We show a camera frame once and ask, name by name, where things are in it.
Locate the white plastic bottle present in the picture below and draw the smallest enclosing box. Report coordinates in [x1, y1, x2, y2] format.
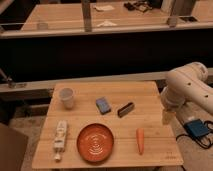
[53, 120, 68, 162]

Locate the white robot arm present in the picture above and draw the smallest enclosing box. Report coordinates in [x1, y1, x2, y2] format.
[160, 62, 213, 125]

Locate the orange ceramic bowl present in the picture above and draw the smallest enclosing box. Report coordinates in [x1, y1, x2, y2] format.
[76, 123, 114, 163]

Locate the blue electronic box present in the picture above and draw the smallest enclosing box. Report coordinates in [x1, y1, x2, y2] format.
[184, 119, 210, 138]

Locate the orange carrot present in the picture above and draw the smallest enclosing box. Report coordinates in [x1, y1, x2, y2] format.
[136, 128, 144, 155]

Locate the black rectangular eraser block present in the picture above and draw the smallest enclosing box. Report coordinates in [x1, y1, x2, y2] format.
[117, 102, 135, 118]

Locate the blue sponge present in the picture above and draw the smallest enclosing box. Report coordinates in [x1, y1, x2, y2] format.
[96, 97, 111, 115]

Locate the white paper cup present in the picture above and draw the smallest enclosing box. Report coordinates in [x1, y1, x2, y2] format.
[59, 88, 74, 109]

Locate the white crumpled paper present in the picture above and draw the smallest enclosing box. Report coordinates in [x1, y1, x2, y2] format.
[97, 20, 117, 27]

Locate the black tools pile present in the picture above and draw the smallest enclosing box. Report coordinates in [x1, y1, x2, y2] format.
[123, 0, 152, 13]

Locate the white paper sheet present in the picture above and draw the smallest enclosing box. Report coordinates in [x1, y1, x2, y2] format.
[93, 5, 115, 12]

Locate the wooden back bench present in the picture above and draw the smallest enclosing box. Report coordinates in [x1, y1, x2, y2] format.
[0, 0, 213, 38]

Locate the clear plastic cup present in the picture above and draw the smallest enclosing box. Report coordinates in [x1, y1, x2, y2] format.
[37, 20, 48, 30]

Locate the grey metal post right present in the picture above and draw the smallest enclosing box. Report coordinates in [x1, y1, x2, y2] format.
[166, 0, 190, 28]

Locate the grey metal post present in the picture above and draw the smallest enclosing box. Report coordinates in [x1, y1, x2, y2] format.
[81, 0, 92, 32]
[166, 0, 190, 28]

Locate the metal clamp bracket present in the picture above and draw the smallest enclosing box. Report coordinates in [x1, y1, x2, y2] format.
[0, 68, 26, 89]

